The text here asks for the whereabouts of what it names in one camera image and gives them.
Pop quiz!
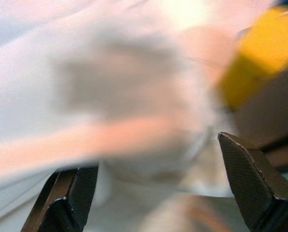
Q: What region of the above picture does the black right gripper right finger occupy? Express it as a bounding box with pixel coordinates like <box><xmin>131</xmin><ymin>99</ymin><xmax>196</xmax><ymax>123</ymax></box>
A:
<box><xmin>217</xmin><ymin>131</ymin><xmax>288</xmax><ymax>232</ymax></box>

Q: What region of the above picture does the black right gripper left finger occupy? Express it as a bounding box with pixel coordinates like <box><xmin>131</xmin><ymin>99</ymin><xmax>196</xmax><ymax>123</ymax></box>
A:
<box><xmin>20</xmin><ymin>165</ymin><xmax>100</xmax><ymax>232</ymax></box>

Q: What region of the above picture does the grey square pillow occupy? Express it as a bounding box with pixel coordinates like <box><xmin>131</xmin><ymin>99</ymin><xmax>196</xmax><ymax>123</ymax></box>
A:
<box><xmin>49</xmin><ymin>36</ymin><xmax>183</xmax><ymax>121</ymax></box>

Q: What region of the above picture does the yellow block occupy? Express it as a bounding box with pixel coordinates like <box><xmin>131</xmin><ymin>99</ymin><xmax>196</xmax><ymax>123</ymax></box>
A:
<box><xmin>215</xmin><ymin>5</ymin><xmax>288</xmax><ymax>113</ymax></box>

